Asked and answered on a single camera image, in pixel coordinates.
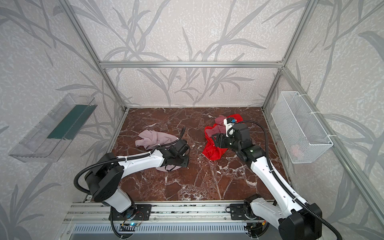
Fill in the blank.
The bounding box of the mauve pink cloth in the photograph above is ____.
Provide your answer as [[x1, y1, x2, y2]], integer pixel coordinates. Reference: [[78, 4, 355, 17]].
[[205, 115, 227, 138]]

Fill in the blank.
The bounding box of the light pink cloth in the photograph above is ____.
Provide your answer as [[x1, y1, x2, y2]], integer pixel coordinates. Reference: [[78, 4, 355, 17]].
[[135, 130, 181, 172]]

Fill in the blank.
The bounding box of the red cloth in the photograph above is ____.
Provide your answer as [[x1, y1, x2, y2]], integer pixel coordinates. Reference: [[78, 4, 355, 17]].
[[202, 113, 244, 161]]

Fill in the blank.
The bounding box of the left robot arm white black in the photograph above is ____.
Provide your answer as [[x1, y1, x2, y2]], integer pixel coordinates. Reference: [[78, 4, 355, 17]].
[[74, 139, 190, 217]]

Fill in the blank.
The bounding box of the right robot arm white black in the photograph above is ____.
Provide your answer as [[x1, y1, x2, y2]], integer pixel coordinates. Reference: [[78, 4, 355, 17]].
[[212, 118, 322, 240]]

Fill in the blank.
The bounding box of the pink item in basket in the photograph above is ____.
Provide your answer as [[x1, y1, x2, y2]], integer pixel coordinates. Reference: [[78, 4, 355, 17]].
[[291, 145, 304, 159]]

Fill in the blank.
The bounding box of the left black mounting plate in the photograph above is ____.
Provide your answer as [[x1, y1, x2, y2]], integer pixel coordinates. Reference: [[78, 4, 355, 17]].
[[109, 204, 152, 221]]

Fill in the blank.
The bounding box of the black mounting plate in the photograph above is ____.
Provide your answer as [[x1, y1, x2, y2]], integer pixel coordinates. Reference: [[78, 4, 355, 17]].
[[109, 204, 152, 221], [225, 204, 256, 221]]

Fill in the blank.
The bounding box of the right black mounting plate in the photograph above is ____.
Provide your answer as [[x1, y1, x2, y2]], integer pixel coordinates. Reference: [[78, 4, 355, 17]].
[[225, 204, 256, 221]]

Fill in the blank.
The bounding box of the green pad in bin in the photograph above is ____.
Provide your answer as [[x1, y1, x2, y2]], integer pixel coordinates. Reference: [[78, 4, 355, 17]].
[[48, 105, 97, 140]]

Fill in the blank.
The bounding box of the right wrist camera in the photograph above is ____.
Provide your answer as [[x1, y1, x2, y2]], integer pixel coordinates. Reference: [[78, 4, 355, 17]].
[[223, 117, 237, 137]]

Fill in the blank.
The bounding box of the left black corrugated cable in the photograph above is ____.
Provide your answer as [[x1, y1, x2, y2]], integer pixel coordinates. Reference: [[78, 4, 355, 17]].
[[73, 127, 187, 240]]

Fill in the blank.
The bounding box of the black corrugated cable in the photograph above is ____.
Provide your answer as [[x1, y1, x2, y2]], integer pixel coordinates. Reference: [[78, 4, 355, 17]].
[[73, 127, 187, 240], [227, 120, 343, 240]]

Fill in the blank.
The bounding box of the white wire mesh basket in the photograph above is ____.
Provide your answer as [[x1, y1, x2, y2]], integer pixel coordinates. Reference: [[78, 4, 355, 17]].
[[271, 91, 333, 164]]

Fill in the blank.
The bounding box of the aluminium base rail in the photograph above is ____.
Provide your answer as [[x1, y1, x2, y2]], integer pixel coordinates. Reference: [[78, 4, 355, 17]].
[[63, 200, 244, 224]]

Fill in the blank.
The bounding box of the aluminium frame crossbar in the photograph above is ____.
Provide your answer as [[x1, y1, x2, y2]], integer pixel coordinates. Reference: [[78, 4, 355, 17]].
[[100, 61, 283, 69]]

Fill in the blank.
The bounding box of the right black corrugated cable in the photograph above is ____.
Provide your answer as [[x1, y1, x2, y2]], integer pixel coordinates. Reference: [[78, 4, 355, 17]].
[[227, 120, 343, 240]]

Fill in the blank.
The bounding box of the clear plastic wall bin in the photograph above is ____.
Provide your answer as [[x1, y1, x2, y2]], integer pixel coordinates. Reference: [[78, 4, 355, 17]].
[[9, 94, 98, 163]]

